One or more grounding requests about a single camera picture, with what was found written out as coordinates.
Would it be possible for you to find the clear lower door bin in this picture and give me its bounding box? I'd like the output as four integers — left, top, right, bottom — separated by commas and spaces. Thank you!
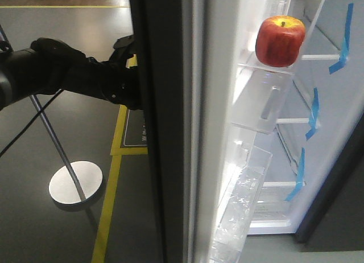
208, 144, 272, 262

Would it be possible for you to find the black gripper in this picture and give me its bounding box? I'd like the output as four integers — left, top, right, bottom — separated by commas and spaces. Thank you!
60, 35, 142, 110

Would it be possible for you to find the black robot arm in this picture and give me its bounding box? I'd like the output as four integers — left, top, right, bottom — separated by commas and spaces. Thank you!
1, 35, 142, 110

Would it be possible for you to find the black hanging cable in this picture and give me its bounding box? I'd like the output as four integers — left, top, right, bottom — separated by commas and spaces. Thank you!
0, 89, 63, 158

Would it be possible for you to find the silver sign stand pole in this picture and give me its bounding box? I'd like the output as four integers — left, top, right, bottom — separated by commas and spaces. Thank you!
0, 23, 86, 202

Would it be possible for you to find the dark floor label sign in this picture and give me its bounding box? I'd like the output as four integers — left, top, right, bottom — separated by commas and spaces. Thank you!
121, 110, 147, 147

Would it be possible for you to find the fridge door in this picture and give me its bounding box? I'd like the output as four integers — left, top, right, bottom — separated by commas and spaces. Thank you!
127, 0, 326, 263

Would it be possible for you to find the clear door bin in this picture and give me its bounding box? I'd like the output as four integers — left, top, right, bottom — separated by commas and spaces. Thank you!
208, 144, 272, 262
230, 0, 325, 133

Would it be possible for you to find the red yellow apple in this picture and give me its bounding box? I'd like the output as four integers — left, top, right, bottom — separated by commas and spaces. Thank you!
255, 15, 305, 68

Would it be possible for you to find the round silver stand base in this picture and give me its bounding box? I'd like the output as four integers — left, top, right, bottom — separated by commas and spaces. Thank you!
48, 161, 103, 206

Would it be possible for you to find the dark grey fridge body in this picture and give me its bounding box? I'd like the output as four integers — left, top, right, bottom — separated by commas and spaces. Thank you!
249, 0, 363, 252

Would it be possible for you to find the clear upper door bin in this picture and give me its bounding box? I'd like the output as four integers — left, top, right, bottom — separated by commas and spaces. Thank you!
230, 0, 325, 133

